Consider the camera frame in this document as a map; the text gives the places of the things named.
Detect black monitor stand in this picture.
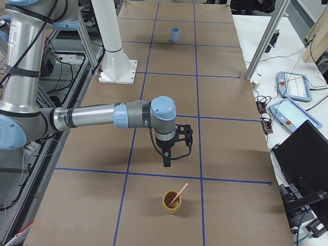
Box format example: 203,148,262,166
279,184,327,213

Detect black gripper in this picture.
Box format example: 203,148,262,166
156,138,175,168

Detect black usb hub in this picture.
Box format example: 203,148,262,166
256,101,267,114
261,119,273,135

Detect near teach pendant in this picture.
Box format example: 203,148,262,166
269,98,322,133

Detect far teach pendant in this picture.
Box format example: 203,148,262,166
277,71,312,102

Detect wooden board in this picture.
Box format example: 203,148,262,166
302,8,327,63

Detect aluminium frame post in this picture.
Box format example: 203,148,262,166
244,0,291,81

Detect pink chopstick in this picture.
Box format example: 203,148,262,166
169,183,189,207

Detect small metal cylinder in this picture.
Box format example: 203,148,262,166
252,80,260,89

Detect black laptop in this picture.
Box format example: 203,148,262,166
273,120,327,194

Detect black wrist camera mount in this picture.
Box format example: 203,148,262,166
174,124,193,148

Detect blue plastic cup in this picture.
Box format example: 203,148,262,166
171,27,180,43

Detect black usb hub far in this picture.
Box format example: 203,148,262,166
256,101,267,114

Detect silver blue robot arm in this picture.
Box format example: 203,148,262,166
1,1,178,167

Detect black usb hub near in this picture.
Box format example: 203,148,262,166
261,119,273,135

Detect aluminium frame rail left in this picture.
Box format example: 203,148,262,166
78,10,98,75

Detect teach pendant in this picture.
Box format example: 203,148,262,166
269,98,322,133
277,71,312,102

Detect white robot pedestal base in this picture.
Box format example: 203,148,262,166
92,0,138,85

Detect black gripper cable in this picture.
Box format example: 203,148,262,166
149,127,193,160

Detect tan wooden cup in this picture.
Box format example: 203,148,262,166
162,190,182,214

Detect brown paper table cover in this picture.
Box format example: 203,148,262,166
25,2,293,245

